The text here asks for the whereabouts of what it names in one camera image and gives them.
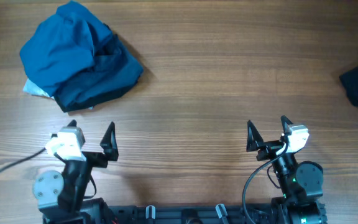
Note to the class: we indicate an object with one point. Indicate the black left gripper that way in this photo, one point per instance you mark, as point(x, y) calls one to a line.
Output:
point(109, 149)

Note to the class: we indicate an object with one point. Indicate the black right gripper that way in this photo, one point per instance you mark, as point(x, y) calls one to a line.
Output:
point(270, 147)

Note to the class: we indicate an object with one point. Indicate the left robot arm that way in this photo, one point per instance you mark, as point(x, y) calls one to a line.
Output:
point(61, 195)

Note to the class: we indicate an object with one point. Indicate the folded grey garment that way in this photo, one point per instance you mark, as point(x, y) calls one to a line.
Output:
point(32, 89)

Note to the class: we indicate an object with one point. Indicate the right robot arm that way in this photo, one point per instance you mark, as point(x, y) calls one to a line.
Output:
point(301, 183)

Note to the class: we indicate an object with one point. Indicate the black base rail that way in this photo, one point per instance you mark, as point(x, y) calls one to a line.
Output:
point(182, 214)

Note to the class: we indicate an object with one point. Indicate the blue polo shirt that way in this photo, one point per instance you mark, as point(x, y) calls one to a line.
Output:
point(63, 45)

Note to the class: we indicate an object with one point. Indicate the folded dark blue shorts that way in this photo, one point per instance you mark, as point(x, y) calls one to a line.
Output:
point(114, 73)

